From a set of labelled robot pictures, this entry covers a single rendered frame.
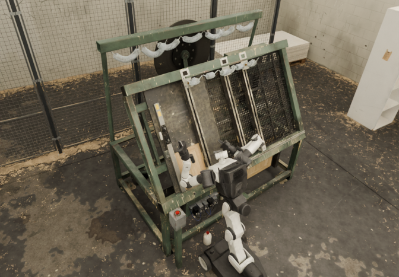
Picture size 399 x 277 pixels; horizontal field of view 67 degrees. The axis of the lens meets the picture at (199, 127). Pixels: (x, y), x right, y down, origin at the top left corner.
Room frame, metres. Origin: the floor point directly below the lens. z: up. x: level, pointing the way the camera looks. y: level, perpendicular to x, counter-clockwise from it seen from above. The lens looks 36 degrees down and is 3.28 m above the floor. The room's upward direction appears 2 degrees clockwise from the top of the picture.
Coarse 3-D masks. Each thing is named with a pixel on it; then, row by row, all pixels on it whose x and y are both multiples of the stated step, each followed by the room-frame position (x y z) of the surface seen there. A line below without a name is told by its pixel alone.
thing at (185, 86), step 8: (184, 80) 2.70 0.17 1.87; (192, 80) 2.63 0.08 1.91; (184, 88) 2.70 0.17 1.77; (184, 96) 2.70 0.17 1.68; (192, 104) 2.65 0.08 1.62; (192, 112) 2.59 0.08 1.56; (192, 120) 2.58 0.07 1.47; (200, 128) 2.54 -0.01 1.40; (200, 136) 2.49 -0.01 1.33; (200, 144) 2.46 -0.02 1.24; (208, 152) 2.43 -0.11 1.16; (208, 160) 2.40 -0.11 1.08; (208, 168) 2.33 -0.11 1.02
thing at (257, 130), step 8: (240, 56) 3.20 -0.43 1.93; (248, 64) 3.13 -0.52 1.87; (240, 72) 3.18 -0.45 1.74; (248, 80) 3.14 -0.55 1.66; (248, 88) 3.10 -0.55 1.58; (248, 96) 3.05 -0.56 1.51; (248, 104) 3.03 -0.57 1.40; (256, 112) 2.99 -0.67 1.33; (256, 120) 2.95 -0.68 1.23; (256, 128) 2.89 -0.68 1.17
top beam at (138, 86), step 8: (256, 48) 3.39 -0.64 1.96; (264, 48) 3.45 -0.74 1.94; (272, 48) 3.52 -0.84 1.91; (280, 48) 3.59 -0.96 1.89; (232, 56) 3.15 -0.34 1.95; (248, 56) 3.27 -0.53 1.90; (200, 64) 2.89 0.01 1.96; (208, 64) 2.94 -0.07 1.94; (216, 64) 2.99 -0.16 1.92; (176, 72) 2.71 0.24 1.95; (192, 72) 2.80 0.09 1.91; (144, 80) 2.50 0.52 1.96; (152, 80) 2.54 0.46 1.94; (160, 80) 2.58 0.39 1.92; (168, 80) 2.62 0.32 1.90; (176, 80) 2.66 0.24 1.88; (128, 88) 2.38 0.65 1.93; (136, 88) 2.42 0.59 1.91; (144, 88) 2.46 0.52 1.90
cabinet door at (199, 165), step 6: (198, 144) 2.48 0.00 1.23; (192, 150) 2.41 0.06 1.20; (198, 150) 2.44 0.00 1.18; (198, 156) 2.41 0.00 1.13; (180, 162) 2.28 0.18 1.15; (198, 162) 2.37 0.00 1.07; (180, 168) 2.24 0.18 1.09; (192, 168) 2.30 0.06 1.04; (198, 168) 2.33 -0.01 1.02; (204, 168) 2.36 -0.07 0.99; (192, 174) 2.27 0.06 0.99
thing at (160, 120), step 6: (156, 114) 2.44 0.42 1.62; (162, 120) 2.42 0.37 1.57; (162, 132) 2.36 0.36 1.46; (168, 150) 2.28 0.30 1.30; (174, 156) 2.27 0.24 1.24; (174, 162) 2.23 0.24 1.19; (174, 168) 2.20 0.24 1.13; (180, 174) 2.19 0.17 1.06; (180, 180) 2.16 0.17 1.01; (180, 186) 2.12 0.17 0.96
